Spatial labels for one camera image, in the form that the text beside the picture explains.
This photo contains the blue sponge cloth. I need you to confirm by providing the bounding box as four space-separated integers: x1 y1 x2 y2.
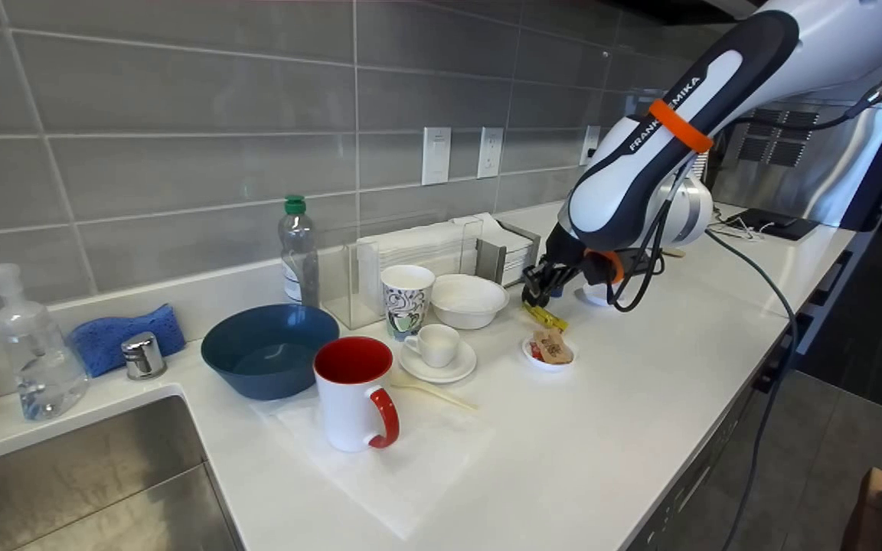
67 301 190 380

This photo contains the stainless steel appliance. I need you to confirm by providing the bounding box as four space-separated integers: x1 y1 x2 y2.
709 98 882 234

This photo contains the white ceramic bowl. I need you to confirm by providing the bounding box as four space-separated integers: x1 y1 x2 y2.
430 272 510 334

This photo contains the small white dish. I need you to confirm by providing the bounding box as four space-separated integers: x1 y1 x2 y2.
522 332 579 374

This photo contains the clear bottle green cap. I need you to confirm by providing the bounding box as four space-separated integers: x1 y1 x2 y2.
276 194 326 313

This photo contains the stainless steel sink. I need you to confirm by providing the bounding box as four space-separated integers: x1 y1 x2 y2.
0 393 246 551

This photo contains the dark power cable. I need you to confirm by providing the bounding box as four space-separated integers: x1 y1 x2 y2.
705 225 802 551

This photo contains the dark blue bowl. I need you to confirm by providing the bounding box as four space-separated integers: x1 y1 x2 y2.
198 302 343 404

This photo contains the black wrist camera orange mount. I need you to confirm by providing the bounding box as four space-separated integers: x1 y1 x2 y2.
581 246 664 294

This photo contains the white paper mat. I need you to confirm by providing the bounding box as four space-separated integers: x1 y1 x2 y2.
254 376 495 544

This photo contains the white mug red inside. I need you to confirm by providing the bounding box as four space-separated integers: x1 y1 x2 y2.
312 334 404 455

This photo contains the yellow packet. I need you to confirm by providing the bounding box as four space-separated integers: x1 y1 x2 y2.
522 302 573 336

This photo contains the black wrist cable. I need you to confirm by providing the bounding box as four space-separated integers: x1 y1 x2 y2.
603 195 674 316

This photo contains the patterned white mug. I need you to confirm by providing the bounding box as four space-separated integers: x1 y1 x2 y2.
377 264 437 342

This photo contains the metal napkin dispenser box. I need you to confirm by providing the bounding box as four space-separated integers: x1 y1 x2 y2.
452 210 541 289

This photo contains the clear holder with white napkins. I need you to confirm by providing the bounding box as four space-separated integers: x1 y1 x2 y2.
343 217 483 332

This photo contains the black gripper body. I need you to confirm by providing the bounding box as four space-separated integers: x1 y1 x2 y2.
540 224 606 296

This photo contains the white saucer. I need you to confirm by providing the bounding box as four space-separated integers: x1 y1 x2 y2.
394 339 481 388

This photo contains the white wall outlet with plug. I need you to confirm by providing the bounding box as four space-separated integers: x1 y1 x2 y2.
579 123 603 165

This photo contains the clear soap pump bottle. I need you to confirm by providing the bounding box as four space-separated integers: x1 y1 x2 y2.
0 259 91 422

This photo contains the round chrome knob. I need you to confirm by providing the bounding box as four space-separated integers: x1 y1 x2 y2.
118 332 167 382

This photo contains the thin wooden stir stick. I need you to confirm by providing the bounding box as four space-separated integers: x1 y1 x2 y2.
390 370 481 413

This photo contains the flat black device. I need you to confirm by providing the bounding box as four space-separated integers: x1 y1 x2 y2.
723 204 820 241

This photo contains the small white teacup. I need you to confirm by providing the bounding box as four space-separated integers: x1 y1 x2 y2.
401 321 464 370

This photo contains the white wall switch plate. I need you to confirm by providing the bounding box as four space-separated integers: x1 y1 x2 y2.
419 123 452 188

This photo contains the brown packet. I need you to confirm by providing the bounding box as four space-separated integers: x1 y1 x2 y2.
529 332 575 367

